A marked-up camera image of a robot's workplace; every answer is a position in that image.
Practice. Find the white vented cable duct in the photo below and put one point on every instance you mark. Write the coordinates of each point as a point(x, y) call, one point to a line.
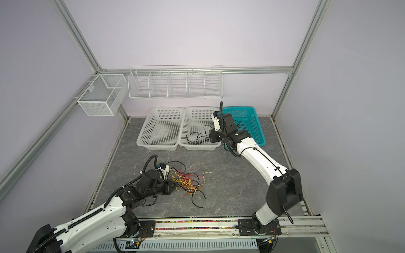
point(188, 246)

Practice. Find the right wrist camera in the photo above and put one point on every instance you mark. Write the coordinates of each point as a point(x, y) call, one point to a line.
point(216, 120)

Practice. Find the middle white plastic basket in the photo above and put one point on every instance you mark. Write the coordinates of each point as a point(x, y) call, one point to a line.
point(195, 127)

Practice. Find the teal plastic basket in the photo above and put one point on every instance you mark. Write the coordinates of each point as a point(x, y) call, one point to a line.
point(246, 118)

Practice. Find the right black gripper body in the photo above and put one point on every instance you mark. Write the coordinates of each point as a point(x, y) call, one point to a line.
point(215, 136)

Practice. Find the white plastic basket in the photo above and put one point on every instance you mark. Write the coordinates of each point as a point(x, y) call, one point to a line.
point(195, 127)
point(161, 129)

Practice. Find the white wire wall shelf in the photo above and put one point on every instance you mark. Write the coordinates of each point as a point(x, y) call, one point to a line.
point(175, 82)

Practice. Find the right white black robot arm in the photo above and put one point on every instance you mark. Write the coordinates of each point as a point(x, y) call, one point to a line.
point(285, 186)

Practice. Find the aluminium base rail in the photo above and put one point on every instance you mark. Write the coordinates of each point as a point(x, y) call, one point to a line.
point(229, 227)

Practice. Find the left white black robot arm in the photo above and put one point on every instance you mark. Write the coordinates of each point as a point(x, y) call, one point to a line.
point(112, 219)

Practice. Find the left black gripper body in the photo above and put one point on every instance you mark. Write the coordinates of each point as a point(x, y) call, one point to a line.
point(166, 189)

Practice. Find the aluminium frame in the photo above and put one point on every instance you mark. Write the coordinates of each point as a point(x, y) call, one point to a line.
point(31, 153)

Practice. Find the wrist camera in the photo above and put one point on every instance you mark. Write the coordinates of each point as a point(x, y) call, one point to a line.
point(164, 169)
point(216, 120)

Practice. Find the left white plastic basket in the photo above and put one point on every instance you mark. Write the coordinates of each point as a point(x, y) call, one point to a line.
point(161, 129)

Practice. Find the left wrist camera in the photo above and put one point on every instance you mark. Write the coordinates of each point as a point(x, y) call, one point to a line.
point(164, 169)

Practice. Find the white mesh wall box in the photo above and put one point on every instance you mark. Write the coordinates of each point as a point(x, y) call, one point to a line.
point(104, 95)

